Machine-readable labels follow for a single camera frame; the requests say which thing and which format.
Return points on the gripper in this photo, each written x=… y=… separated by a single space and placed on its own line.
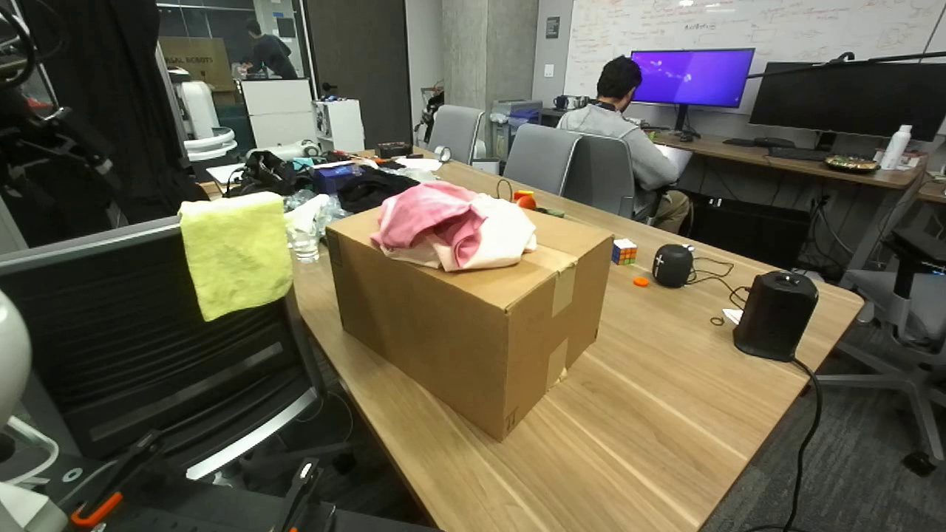
x=70 y=148

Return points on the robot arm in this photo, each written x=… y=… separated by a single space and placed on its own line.
x=9 y=347

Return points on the large cardboard box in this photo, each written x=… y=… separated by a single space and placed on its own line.
x=198 y=63

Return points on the black mesh office chair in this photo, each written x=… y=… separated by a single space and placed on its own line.
x=118 y=332

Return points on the yellow towel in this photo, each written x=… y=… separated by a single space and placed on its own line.
x=235 y=255

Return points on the blue box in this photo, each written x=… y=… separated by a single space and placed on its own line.
x=334 y=178

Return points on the white box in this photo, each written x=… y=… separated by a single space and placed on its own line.
x=340 y=125

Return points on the small black box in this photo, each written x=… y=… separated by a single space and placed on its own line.
x=393 y=149

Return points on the grey office chair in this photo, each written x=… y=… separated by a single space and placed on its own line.
x=569 y=166
x=909 y=310
x=456 y=131

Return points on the white robot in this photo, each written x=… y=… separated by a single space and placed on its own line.
x=201 y=111

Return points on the black bag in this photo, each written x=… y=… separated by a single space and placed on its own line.
x=262 y=176

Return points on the white cabinet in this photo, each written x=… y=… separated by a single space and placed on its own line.
x=279 y=111

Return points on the person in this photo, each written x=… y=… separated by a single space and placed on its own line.
x=270 y=53
x=635 y=140

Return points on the clear drinking glass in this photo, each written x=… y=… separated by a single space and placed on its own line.
x=304 y=245

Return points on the clear plastic wrap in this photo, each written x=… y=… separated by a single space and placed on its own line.
x=325 y=210

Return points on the dark door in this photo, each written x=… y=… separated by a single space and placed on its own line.
x=358 y=70

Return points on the black garment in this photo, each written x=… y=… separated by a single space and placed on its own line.
x=373 y=188

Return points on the black orange clamp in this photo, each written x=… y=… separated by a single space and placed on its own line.
x=299 y=495
x=111 y=491

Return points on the pink t-shirt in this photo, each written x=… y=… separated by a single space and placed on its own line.
x=425 y=214

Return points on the tape roll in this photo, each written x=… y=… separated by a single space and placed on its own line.
x=443 y=154

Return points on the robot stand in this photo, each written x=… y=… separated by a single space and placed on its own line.
x=192 y=510

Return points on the white t-shirt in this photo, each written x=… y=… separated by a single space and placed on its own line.
x=502 y=236

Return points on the grey storage bins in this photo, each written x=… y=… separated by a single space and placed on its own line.
x=515 y=125

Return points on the orange toy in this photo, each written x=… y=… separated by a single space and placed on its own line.
x=525 y=199

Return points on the puzzle cube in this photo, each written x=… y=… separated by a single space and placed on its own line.
x=624 y=252

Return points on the small round black speaker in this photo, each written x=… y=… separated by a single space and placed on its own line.
x=672 y=267

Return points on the monitor with purple screen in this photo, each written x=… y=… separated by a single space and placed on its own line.
x=691 y=77

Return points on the wooden desk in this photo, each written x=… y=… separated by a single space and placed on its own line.
x=754 y=159

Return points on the whiteboard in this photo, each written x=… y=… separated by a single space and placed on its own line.
x=776 y=26

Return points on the black cylinder speaker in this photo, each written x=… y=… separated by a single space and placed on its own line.
x=774 y=316

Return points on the black keyboard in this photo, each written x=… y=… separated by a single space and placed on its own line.
x=798 y=154

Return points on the black lamp bar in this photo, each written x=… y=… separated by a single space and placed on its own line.
x=842 y=63

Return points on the wide black monitor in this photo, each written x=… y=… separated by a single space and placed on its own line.
x=850 y=100

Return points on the dark bowl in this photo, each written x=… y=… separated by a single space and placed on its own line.
x=852 y=164

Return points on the white bottle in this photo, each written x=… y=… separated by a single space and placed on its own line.
x=896 y=148

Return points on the black wall sign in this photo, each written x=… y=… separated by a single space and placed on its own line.
x=553 y=27

